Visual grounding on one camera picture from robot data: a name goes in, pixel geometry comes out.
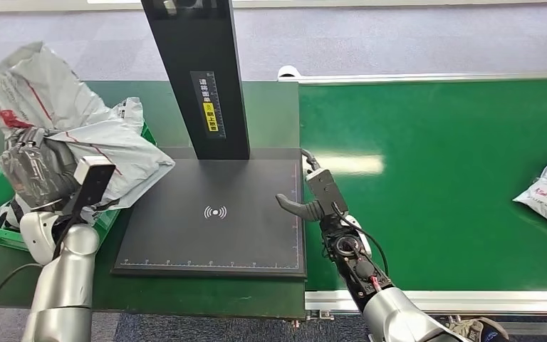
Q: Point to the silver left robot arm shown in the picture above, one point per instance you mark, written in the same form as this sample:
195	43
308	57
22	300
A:
63	283

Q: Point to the green conveyor belt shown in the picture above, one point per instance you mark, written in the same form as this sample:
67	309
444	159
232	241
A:
443	141

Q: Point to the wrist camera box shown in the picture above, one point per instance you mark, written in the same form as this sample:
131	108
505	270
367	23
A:
326	189
92	181

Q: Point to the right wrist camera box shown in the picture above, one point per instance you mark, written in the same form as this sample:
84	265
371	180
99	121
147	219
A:
326	189

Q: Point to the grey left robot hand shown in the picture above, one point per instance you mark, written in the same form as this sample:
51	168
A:
42	174

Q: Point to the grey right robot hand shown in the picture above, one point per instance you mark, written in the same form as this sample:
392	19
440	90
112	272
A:
302	207

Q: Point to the person's shoe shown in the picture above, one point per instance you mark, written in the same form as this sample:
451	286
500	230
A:
478	330

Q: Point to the yellow and black column label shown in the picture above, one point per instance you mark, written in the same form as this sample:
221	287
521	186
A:
210	113

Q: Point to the black scanner column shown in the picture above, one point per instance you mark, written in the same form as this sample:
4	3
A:
195	42

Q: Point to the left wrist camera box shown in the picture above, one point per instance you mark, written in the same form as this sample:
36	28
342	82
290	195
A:
92	181

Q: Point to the black scanner base plate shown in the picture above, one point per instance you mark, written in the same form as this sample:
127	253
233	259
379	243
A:
217	222

